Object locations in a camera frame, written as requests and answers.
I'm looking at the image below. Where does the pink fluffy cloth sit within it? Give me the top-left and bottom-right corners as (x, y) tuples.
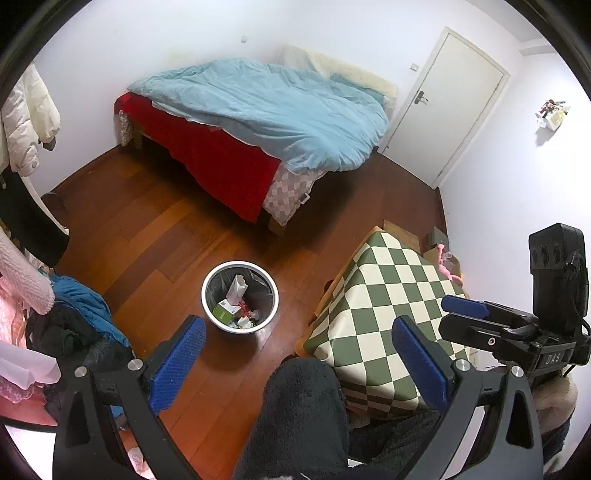
(0, 228), (56, 315)

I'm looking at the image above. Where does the black bin liner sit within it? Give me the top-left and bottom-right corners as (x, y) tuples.
(206, 265), (274, 326)

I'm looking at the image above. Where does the white door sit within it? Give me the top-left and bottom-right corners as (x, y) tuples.
(379, 27), (510, 190)

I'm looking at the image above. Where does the dark clothes pile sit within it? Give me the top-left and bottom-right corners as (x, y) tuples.
(25, 305), (134, 370)

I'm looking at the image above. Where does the wooden low table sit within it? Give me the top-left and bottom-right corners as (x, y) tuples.
(295, 225), (386, 356)

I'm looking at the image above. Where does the bed with blue duvet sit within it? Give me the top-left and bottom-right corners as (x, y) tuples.
(127, 59), (389, 174)

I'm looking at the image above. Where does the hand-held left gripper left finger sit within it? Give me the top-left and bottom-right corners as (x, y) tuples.
(52, 315), (207, 480)

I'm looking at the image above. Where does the white round trash bin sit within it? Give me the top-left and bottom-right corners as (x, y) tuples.
(201, 261), (280, 334)

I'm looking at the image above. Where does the cream pillow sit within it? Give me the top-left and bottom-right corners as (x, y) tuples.
(279, 44), (399, 114)

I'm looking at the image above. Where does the pink soft toy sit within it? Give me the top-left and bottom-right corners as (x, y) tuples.
(436, 244), (466, 283)

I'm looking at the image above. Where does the pink checkered mattress cover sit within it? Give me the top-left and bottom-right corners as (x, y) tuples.
(263, 161), (326, 227)

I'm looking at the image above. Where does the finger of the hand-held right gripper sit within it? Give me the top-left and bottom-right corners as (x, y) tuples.
(441, 295), (539, 325)
(438, 311), (541, 358)

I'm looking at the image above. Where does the green white checkered tablecloth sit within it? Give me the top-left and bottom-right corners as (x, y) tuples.
(295, 231), (472, 418)

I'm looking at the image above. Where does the flat cardboard piece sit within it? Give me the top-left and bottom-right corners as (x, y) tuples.
(383, 220), (421, 252)

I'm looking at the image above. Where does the brown cardboard box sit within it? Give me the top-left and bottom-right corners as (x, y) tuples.
(425, 244), (462, 278)

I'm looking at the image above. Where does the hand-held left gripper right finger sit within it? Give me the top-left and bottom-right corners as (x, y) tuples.
(392, 315), (544, 480)

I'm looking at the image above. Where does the red bed sheet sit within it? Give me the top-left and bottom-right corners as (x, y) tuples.
(115, 91), (282, 224)

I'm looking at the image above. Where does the white sheer cloth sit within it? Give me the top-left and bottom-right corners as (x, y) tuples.
(0, 342), (63, 388)

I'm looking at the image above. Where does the black hanging garment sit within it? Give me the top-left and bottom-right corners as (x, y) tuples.
(0, 168), (70, 268)

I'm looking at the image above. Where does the white puffer jacket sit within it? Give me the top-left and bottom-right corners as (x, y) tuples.
(0, 62), (62, 174)

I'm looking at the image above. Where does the person's right forearm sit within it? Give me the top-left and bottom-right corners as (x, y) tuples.
(531, 373), (580, 423)

